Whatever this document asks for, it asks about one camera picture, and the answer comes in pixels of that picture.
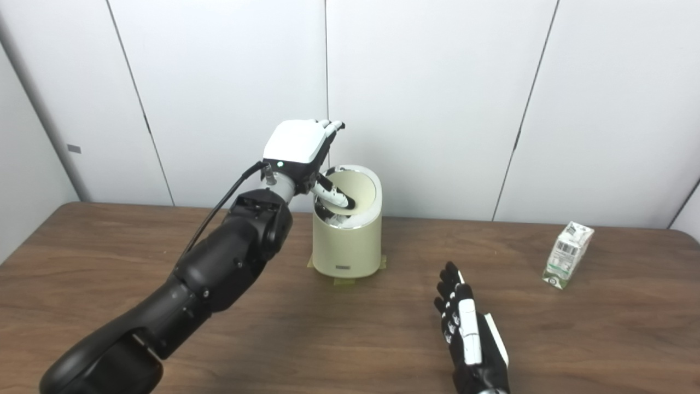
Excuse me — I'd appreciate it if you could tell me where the round cream bin lid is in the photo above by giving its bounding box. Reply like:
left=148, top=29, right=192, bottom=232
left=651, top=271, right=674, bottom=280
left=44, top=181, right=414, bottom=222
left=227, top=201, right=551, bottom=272
left=318, top=170, right=377, bottom=215

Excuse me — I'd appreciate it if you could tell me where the white green milk carton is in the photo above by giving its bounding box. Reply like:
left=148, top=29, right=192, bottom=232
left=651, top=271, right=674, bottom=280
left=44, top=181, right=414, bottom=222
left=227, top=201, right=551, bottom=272
left=542, top=221, right=595, bottom=289

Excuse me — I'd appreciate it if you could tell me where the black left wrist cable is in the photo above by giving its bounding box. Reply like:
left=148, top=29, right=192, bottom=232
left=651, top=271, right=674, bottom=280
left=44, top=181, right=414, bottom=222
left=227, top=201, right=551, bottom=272
left=179, top=160, right=276, bottom=264

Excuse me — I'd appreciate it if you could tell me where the cream-colored bin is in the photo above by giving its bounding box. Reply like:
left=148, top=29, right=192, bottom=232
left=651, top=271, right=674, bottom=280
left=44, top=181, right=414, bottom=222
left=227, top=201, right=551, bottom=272
left=312, top=165, right=383, bottom=279

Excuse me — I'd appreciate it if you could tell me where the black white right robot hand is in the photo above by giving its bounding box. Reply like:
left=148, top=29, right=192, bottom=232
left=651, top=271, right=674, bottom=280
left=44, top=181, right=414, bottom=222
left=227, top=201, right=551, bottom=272
left=434, top=261, right=510, bottom=394

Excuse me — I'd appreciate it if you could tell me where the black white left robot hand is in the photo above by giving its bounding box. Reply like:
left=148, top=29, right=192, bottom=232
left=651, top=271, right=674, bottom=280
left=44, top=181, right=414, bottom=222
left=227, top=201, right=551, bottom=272
left=262, top=119, right=357, bottom=214

